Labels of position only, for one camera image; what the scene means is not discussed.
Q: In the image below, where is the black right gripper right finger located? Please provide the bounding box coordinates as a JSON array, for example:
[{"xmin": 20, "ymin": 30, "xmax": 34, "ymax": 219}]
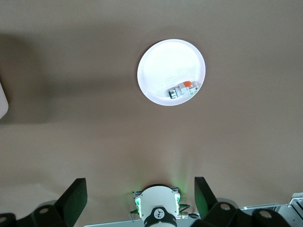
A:
[{"xmin": 191, "ymin": 176, "xmax": 292, "ymax": 227}]

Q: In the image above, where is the aluminium frame profile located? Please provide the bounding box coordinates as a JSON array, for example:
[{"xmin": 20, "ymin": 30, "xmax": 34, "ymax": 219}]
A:
[{"xmin": 288, "ymin": 192, "xmax": 303, "ymax": 213}]

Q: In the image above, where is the white lidded box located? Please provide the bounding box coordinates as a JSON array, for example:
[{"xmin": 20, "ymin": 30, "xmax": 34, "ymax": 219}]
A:
[{"xmin": 0, "ymin": 79, "xmax": 9, "ymax": 120}]

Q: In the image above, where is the pink round plate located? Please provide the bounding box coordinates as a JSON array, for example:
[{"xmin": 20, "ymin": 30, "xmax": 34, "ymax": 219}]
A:
[{"xmin": 137, "ymin": 39, "xmax": 206, "ymax": 106}]

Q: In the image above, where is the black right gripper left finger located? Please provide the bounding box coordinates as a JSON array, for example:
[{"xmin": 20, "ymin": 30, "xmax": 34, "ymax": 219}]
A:
[{"xmin": 0, "ymin": 177, "xmax": 89, "ymax": 227}]

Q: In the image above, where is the white and green push-button switch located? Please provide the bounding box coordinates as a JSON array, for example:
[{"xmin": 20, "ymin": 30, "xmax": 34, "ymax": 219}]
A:
[{"xmin": 167, "ymin": 80, "xmax": 202, "ymax": 100}]

